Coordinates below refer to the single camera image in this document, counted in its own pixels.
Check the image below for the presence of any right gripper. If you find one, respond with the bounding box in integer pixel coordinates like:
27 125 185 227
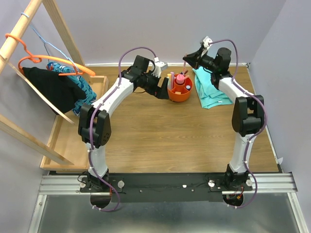
182 47 217 73

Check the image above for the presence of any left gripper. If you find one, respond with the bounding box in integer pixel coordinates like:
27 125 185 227
140 70 169 99

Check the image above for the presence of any orange pen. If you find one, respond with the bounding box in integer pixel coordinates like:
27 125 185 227
182 54 187 75

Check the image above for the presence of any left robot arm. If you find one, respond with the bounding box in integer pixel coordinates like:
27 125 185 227
78 55 169 192

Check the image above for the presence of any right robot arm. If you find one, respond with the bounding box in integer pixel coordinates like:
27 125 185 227
183 48 265 190

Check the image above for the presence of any orange divided round container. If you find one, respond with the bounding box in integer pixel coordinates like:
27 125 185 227
168 74 193 102

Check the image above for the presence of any teal folded cloth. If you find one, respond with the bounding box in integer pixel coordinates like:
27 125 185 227
192 67 233 109

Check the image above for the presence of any blue patterned garment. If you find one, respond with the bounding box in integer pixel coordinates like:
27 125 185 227
47 62 97 116

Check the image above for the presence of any black garment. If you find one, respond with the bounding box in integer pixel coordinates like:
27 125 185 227
22 67 83 114

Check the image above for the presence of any wooden tray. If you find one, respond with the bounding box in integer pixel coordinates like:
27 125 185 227
39 75 109 170

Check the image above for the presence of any orange plastic hanger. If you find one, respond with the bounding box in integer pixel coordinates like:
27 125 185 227
4 33 97 77

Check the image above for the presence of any wooden clothes rack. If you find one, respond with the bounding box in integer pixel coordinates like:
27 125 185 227
0 0 96 166

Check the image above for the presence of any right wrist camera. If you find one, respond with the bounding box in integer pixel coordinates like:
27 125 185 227
200 36 213 57

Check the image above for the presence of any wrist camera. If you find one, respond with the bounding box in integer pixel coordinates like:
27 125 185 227
200 36 213 57
152 57 168 78

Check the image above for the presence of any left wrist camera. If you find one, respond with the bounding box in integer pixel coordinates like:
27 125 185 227
152 57 168 78

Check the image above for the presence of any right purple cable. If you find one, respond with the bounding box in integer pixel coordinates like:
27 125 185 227
208 39 268 210

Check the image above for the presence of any purple cable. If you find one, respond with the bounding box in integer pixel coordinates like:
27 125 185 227
208 39 268 210
87 47 158 212

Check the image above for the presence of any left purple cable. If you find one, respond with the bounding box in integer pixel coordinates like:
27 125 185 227
87 47 158 212

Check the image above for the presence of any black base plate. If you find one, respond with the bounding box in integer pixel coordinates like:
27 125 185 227
77 172 255 208

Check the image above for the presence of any blue wire hanger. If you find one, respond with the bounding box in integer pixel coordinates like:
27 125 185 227
20 12 83 73

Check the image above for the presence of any aluminium rail frame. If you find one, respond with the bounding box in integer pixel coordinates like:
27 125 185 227
29 173 308 233

